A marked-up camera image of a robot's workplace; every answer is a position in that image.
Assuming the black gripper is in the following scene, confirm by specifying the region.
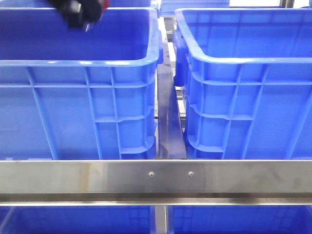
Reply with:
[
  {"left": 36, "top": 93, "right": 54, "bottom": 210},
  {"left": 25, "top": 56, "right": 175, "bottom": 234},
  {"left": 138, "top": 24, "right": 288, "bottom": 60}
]
[{"left": 49, "top": 0, "right": 110, "bottom": 32}]

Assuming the rear left blue crate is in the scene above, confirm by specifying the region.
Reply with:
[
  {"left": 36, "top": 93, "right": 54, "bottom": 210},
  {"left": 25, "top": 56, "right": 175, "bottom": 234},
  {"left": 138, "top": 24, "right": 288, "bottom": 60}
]
[{"left": 0, "top": 0, "right": 159, "bottom": 9}]

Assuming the large blue crate left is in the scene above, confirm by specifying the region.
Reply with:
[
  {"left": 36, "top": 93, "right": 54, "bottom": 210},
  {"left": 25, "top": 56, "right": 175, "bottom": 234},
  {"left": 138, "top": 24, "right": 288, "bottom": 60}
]
[{"left": 0, "top": 7, "right": 163, "bottom": 160}]

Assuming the large blue crate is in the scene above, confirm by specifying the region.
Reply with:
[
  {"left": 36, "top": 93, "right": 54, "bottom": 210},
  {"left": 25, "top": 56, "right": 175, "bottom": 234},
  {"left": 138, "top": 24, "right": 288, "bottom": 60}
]
[
  {"left": 173, "top": 8, "right": 312, "bottom": 159},
  {"left": 0, "top": 7, "right": 163, "bottom": 160}
]

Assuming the rear right blue crate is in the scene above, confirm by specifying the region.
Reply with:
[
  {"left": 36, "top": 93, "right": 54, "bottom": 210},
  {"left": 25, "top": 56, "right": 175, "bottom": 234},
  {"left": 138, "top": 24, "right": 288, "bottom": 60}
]
[{"left": 160, "top": 0, "right": 230, "bottom": 16}]

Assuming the steel divider bar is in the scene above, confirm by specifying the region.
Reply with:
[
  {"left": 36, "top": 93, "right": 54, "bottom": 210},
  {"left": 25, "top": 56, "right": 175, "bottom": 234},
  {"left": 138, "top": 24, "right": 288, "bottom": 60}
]
[{"left": 156, "top": 41, "right": 188, "bottom": 160}]

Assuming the large blue crate right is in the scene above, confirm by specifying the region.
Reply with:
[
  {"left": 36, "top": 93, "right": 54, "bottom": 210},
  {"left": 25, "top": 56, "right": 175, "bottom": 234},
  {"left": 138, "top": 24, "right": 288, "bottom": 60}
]
[{"left": 173, "top": 8, "right": 312, "bottom": 159}]

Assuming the lower left blue crate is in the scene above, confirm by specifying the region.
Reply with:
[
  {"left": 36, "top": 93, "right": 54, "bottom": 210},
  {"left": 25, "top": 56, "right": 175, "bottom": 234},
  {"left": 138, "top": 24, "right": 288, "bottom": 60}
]
[{"left": 0, "top": 206, "right": 156, "bottom": 234}]

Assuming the lower right blue crate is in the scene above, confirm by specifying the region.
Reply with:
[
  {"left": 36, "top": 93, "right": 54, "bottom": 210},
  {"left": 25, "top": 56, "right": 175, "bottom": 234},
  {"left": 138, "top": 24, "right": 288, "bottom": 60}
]
[{"left": 169, "top": 205, "right": 312, "bottom": 234}]

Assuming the stainless steel shelf rail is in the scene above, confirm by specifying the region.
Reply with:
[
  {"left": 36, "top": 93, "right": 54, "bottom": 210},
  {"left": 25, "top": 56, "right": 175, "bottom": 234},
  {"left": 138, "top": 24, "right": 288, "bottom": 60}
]
[{"left": 0, "top": 159, "right": 312, "bottom": 206}]

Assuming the steel vertical post below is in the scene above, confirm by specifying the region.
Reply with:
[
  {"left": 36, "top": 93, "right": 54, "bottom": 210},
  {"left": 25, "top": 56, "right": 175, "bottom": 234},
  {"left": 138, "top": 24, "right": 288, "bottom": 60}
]
[{"left": 155, "top": 205, "right": 169, "bottom": 234}]

